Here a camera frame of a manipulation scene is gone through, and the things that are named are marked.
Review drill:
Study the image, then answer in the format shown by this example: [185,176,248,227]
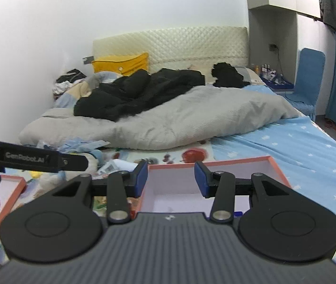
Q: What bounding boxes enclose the yellow pillow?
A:
[92,52,150,76]

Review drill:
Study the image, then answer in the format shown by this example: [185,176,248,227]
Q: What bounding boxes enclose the fruit print mat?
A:
[0,142,216,268]

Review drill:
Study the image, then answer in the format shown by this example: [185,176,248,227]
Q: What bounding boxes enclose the black fuzzy garment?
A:
[211,62,250,89]

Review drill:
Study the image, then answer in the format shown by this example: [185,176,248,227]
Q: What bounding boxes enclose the white blue plush toy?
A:
[36,149,105,191]

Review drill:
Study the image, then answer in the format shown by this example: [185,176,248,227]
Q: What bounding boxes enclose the pale blue cream quilt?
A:
[53,71,122,109]

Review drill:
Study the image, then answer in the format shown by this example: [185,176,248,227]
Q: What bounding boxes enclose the black jacket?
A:
[73,68,206,122]

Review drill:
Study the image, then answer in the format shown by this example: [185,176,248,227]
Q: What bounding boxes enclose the white snack packet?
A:
[96,159,138,177]

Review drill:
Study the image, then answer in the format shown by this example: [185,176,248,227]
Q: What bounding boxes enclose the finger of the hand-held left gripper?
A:
[59,153,89,172]

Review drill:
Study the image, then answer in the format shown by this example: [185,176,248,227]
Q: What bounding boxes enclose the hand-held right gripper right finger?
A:
[194,160,293,224]

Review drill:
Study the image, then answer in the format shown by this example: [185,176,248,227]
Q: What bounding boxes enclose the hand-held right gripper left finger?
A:
[51,160,149,224]

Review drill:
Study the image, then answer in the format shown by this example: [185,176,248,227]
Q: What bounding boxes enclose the blue covered chair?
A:
[284,48,326,119]

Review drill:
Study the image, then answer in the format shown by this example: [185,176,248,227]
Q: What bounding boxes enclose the light blue crumpled cloth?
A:
[37,137,111,155]

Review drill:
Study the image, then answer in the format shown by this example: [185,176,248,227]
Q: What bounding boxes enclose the cream quilted headboard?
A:
[93,26,249,75]

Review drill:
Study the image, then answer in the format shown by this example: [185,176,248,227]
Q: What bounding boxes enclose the pile of clothes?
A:
[53,68,87,96]

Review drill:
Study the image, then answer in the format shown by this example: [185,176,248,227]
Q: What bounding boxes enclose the blue star bedsheet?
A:
[212,83,336,276]

